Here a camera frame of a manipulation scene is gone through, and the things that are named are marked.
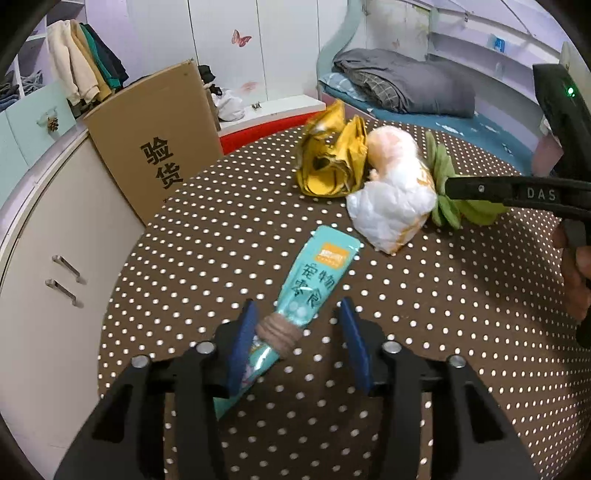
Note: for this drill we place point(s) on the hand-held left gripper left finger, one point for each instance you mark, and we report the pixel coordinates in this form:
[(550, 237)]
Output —
[(242, 350)]

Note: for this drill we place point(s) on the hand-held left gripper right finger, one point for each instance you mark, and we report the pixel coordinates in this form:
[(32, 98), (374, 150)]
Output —
[(358, 346)]

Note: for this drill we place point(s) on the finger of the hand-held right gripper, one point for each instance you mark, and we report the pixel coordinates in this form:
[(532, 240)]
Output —
[(498, 191)]

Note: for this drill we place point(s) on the green leafy wrapper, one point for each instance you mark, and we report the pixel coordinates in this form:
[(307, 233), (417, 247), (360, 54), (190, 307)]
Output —
[(442, 161)]

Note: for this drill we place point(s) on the teal snack pouch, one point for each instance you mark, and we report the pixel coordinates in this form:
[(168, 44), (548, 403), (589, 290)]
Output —
[(314, 277)]

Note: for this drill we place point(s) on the person's right hand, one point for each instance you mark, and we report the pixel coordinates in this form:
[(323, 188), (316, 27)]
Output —
[(579, 277)]

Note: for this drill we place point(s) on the bed with teal sheet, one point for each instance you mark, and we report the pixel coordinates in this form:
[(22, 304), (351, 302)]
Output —
[(485, 129)]

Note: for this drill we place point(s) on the table with brown dotted cloth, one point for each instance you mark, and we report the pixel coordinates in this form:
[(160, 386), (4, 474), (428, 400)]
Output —
[(415, 300)]

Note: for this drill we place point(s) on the white headboard shelf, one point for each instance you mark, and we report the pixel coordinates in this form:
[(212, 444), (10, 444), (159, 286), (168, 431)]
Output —
[(489, 60)]

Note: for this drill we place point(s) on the blue label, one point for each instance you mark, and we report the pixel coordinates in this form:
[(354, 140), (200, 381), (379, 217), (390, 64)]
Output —
[(499, 45)]

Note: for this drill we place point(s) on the crumpled white orange bag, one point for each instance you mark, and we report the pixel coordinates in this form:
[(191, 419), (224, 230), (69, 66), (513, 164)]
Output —
[(397, 194)]

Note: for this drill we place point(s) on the grey folded quilt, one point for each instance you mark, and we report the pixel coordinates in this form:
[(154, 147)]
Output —
[(406, 83)]

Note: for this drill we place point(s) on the crumpled yellow wrapper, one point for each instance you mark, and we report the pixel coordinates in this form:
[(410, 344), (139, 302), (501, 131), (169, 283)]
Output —
[(332, 157)]

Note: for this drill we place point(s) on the blue checked pillow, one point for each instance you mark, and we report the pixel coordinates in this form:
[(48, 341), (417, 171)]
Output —
[(341, 87)]

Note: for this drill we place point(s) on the white cabinet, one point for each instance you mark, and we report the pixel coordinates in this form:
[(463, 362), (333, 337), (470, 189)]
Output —
[(46, 332)]

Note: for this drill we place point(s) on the red bench with white top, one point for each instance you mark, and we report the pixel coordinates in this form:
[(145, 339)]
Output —
[(258, 127)]

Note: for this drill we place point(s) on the brown cardboard box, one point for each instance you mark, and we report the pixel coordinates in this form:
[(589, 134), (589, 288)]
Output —
[(152, 138)]

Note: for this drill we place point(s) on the white plastic bag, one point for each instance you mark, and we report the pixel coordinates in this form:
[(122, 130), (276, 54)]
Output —
[(229, 106)]

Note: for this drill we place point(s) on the black cloth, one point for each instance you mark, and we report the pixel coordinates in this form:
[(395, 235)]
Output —
[(208, 78)]

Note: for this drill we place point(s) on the pinecone ornament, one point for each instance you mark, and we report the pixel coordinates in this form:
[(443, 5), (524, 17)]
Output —
[(52, 123)]

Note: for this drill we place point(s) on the mustard hanging garment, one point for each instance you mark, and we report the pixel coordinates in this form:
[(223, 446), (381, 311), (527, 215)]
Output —
[(99, 74)]

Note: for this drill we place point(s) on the dark green hanging garment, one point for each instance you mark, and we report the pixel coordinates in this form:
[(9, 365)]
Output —
[(113, 64)]

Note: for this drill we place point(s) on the cream hanging sweater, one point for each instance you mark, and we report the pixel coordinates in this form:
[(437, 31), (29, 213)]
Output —
[(69, 60)]

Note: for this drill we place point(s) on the folded grey clothes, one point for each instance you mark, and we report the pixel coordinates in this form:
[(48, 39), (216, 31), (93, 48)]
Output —
[(23, 90)]

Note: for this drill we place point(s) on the pink butterfly wall sticker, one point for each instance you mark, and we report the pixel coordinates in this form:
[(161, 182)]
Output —
[(241, 38)]

